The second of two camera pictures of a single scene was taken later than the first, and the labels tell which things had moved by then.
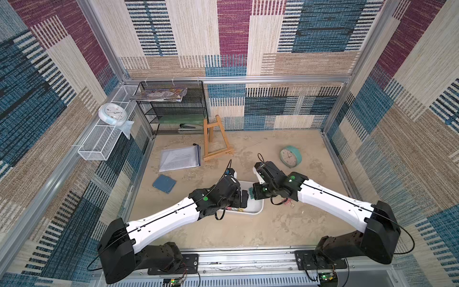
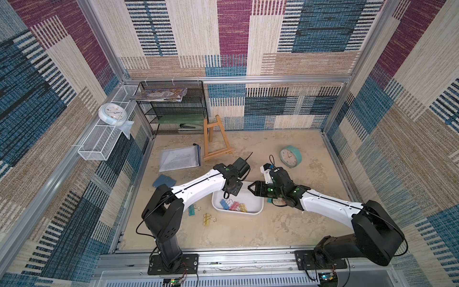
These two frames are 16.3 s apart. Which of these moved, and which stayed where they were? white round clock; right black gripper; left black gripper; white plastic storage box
Moved: left black gripper
Stayed: white plastic storage box; white round clock; right black gripper
